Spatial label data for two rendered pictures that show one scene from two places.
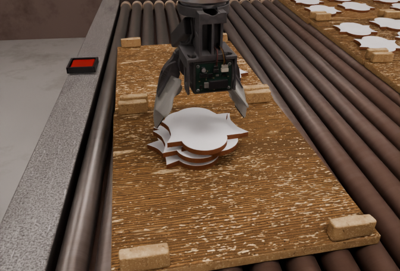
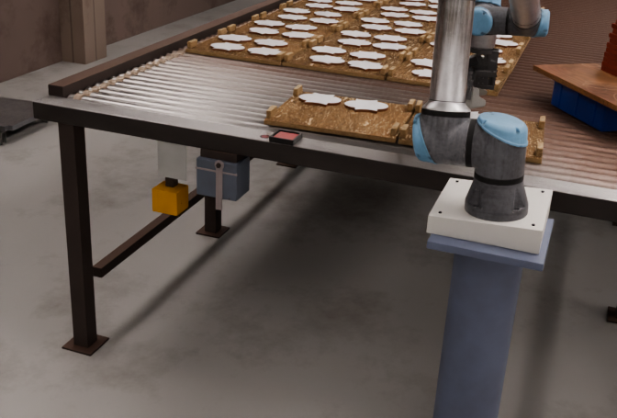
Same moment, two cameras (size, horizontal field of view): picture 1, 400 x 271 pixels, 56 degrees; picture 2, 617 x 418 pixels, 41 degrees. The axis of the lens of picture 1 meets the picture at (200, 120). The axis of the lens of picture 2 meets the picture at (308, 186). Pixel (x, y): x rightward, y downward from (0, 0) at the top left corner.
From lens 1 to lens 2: 2.38 m
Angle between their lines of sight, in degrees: 57
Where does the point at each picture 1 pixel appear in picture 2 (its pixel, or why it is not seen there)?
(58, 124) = (387, 158)
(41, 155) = (426, 165)
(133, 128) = not seen: hidden behind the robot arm
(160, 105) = (472, 104)
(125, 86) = (359, 130)
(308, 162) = not seen: hidden behind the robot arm
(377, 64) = (394, 75)
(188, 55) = (489, 72)
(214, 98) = (403, 117)
